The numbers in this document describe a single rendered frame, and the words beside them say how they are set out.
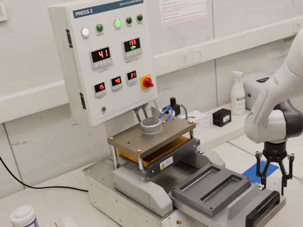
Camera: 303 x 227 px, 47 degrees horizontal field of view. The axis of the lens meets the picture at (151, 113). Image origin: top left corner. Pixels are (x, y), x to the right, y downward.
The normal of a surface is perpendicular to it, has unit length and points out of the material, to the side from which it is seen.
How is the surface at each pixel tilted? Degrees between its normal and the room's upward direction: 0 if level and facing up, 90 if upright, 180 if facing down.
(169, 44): 90
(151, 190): 0
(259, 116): 92
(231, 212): 90
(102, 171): 0
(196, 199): 0
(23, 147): 90
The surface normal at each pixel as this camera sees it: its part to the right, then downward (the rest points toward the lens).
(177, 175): -0.12, -0.91
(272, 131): 0.05, 0.36
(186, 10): 0.51, 0.29
